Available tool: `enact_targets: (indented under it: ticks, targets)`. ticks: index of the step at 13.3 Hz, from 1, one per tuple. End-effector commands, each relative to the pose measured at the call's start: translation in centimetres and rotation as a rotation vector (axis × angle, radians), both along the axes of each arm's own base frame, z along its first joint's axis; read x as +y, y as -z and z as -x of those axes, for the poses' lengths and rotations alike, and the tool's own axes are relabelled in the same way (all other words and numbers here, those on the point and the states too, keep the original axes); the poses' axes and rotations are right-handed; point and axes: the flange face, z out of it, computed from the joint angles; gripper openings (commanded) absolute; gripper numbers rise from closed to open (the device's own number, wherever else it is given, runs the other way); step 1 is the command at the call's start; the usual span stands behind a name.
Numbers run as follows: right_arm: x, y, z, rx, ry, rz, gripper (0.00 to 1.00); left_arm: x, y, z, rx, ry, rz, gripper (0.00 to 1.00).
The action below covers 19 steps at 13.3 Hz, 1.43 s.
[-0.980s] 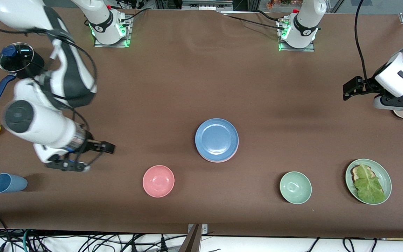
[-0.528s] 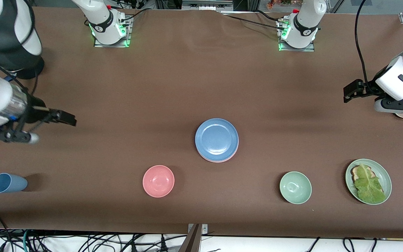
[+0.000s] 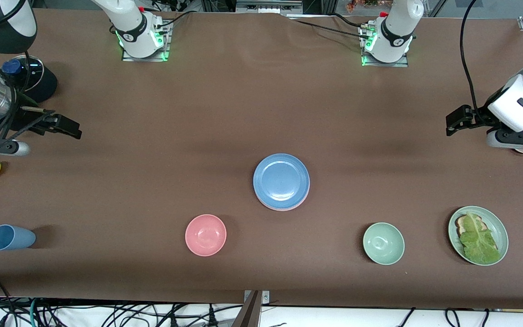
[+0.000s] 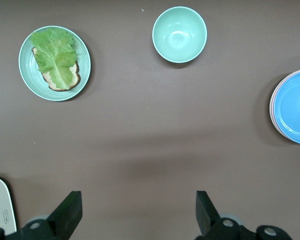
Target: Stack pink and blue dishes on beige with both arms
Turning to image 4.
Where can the green plate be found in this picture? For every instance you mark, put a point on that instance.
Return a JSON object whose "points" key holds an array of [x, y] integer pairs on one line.
{"points": [[27, 75]]}

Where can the white rounded board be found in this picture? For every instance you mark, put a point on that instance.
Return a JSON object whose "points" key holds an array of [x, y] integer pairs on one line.
{"points": [[0, 200]]}

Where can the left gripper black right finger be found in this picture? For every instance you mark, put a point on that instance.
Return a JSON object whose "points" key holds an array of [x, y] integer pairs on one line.
{"points": [[207, 220]]}

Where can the pink plate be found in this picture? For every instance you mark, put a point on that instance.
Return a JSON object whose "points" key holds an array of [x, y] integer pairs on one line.
{"points": [[271, 111]]}

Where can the blue plate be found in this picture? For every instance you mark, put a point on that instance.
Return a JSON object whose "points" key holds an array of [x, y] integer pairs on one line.
{"points": [[296, 107]]}

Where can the bread slice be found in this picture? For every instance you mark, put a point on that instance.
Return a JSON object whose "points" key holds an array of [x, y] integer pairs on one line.
{"points": [[74, 75]]}

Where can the green lettuce leaf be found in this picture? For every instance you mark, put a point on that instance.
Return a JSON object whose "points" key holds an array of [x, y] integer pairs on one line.
{"points": [[53, 57]]}

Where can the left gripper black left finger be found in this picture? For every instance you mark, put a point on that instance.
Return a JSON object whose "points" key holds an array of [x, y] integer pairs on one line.
{"points": [[65, 217]]}

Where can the small green bowl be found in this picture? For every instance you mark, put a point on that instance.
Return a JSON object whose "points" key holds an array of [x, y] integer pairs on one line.
{"points": [[180, 35]]}

